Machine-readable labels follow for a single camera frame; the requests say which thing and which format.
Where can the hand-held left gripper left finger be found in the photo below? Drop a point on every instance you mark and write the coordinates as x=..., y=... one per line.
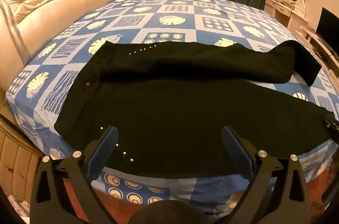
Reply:
x=105, y=147

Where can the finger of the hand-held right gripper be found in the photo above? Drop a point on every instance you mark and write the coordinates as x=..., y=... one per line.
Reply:
x=332, y=123

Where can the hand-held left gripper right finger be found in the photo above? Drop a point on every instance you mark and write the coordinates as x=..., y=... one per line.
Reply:
x=236, y=150

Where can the black pants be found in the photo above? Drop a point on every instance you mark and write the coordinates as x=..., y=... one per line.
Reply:
x=172, y=107

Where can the cream television stand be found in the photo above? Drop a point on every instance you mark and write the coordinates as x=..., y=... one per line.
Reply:
x=321, y=47

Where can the cream bedside cabinet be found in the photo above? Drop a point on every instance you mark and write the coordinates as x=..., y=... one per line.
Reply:
x=16, y=160

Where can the black television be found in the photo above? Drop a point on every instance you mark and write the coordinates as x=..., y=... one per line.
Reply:
x=328, y=25

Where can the white crumpled bag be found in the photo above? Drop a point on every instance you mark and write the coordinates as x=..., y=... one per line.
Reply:
x=18, y=204

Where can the cream vanity table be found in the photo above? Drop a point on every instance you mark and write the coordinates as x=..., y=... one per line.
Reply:
x=283, y=10

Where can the blue patterned bed sheet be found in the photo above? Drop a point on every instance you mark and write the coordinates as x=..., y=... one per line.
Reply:
x=172, y=20

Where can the cream tufted headboard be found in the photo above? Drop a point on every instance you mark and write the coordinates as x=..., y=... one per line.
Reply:
x=53, y=9

